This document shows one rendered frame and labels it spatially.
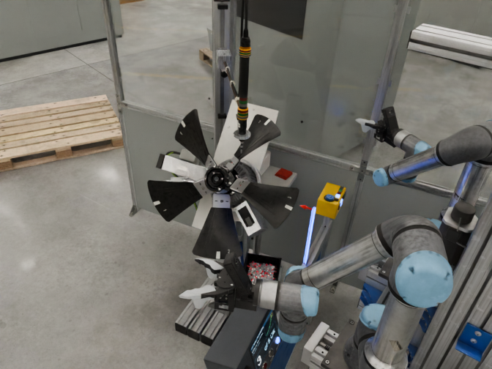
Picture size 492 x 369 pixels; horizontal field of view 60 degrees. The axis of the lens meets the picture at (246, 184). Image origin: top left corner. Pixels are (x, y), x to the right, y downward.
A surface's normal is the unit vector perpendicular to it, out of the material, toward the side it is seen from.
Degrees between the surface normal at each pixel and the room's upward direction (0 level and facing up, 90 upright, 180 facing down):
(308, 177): 90
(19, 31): 90
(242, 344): 15
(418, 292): 83
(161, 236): 0
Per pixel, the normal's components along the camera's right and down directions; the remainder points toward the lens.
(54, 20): 0.67, 0.46
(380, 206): -0.43, 0.53
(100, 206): 0.04, -0.80
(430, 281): -0.17, 0.47
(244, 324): -0.20, -0.85
